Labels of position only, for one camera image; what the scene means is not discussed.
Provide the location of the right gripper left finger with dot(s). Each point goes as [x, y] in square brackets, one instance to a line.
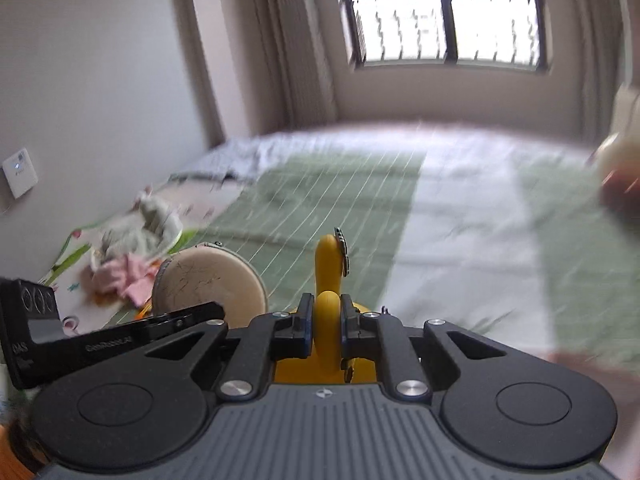
[268, 339]

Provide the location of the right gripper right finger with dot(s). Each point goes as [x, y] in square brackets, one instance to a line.
[382, 339]

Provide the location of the beige lidded jar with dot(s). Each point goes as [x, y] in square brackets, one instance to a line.
[205, 273]

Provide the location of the pink cloth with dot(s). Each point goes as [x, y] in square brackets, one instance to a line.
[129, 277]

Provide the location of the grey white plush toy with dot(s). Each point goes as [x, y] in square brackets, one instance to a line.
[149, 231]

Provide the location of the patterned play mat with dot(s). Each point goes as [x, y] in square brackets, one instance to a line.
[82, 309]

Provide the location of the green white bedsheet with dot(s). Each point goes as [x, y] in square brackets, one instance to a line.
[500, 234]

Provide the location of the grey quilted blanket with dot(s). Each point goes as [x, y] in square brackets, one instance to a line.
[242, 160]

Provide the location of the cream round plush toy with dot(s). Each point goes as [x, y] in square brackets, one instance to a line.
[617, 166]

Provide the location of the beige curtain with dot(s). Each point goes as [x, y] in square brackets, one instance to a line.
[256, 66]

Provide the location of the window with metal bars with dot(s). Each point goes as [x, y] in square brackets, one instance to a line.
[488, 33]

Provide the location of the white wall switch box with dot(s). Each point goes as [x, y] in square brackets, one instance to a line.
[20, 173]

